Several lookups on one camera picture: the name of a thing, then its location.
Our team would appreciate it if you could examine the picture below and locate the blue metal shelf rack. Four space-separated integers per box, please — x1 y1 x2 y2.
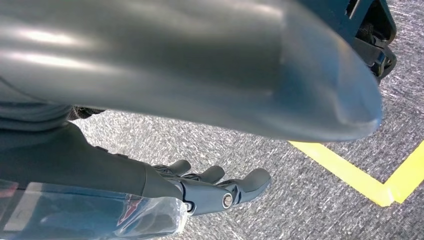
296 0 398 82

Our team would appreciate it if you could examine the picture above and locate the yellow floor tape square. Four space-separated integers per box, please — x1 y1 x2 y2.
288 140 424 208

